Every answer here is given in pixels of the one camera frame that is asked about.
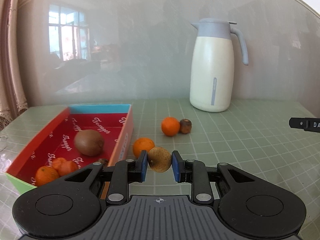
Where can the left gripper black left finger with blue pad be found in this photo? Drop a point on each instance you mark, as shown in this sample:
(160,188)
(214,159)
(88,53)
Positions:
(89,203)

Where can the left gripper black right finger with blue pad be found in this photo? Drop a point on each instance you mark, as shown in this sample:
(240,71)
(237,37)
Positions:
(233,204)

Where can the tangerine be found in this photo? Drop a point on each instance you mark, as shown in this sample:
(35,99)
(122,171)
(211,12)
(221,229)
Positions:
(170,126)
(45,175)
(142,144)

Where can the brown kiwi fruit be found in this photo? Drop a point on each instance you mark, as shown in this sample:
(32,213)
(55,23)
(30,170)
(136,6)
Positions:
(89,142)

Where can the tan longan fruit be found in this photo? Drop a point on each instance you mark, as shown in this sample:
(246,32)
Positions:
(159,159)

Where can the small orange carrot piece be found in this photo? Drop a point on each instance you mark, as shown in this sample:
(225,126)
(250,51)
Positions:
(56,163)

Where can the dark water chestnut front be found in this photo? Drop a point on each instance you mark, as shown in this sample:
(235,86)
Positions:
(103,161)

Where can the colourful cardboard box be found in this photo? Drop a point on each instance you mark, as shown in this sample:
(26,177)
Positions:
(56,140)

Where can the small brown chestnut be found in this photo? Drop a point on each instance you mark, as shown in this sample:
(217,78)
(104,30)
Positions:
(185,126)

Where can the white thermos jug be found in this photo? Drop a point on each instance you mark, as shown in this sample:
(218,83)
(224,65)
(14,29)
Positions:
(212,67)

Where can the beige lace curtain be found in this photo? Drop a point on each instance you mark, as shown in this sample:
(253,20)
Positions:
(13,100)

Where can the wire-rimmed eyeglasses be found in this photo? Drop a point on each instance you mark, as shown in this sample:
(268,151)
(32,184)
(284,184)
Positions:
(3,142)

